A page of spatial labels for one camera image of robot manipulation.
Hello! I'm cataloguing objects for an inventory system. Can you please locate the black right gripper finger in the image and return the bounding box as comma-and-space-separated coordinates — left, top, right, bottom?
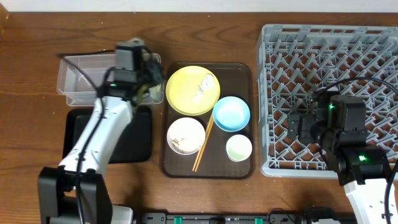
300, 114, 315, 140
287, 113, 300, 139

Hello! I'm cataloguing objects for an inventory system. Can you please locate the yellow-labelled plastic wrapper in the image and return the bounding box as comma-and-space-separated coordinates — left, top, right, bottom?
136, 84, 164, 105

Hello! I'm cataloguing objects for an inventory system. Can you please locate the small pale green cup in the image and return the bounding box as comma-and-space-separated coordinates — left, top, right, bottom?
226, 134, 252, 162

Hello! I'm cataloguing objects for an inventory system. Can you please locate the blue bowl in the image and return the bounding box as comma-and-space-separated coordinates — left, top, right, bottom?
213, 96, 251, 132

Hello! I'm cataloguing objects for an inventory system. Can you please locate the clear plastic wrapper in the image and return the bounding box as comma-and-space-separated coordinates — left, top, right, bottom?
193, 73, 215, 103

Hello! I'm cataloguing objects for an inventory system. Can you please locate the white rice bowl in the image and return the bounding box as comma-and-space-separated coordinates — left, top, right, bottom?
166, 117, 206, 156

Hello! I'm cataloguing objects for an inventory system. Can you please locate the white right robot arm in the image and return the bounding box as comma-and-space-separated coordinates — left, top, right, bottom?
287, 93, 397, 223

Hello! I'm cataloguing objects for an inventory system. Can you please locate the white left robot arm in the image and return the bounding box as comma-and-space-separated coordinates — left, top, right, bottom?
37, 38, 164, 223

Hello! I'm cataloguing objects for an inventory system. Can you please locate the clear plastic waste bin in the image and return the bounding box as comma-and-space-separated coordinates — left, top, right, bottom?
56, 53, 164, 107

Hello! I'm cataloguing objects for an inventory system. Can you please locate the grey dishwasher rack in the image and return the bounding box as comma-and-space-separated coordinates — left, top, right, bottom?
256, 24, 397, 179

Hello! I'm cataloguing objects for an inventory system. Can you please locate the black waste tray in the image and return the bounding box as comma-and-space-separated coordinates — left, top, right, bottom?
62, 106, 152, 164

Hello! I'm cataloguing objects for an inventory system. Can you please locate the yellow plate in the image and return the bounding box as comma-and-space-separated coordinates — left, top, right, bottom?
165, 65, 221, 116

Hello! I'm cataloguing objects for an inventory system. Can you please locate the brown serving tray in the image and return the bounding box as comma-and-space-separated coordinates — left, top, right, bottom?
160, 62, 255, 179

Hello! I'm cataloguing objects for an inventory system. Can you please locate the wooden chopstick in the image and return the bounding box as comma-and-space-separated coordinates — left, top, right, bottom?
192, 114, 214, 172
194, 119, 215, 173

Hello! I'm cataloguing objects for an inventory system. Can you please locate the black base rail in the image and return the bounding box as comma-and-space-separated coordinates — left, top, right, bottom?
133, 207, 358, 224

